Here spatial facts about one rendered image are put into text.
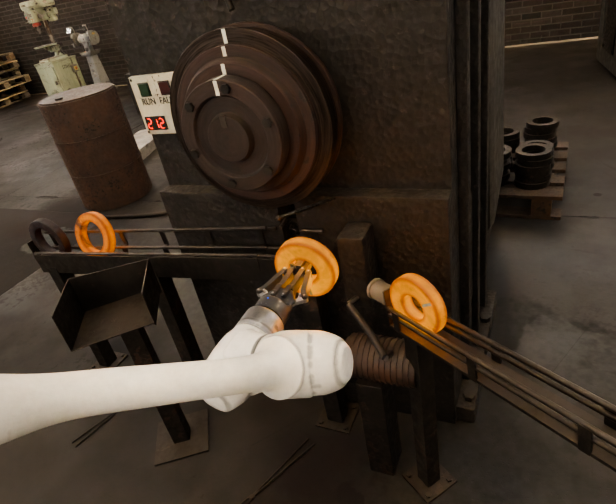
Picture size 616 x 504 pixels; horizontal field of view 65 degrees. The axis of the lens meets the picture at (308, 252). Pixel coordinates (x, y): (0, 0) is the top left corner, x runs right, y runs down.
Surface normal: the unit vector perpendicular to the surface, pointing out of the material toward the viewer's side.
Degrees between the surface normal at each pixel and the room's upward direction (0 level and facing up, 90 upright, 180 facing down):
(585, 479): 0
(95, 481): 0
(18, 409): 80
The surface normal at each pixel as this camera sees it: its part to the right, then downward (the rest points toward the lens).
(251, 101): -0.40, 0.54
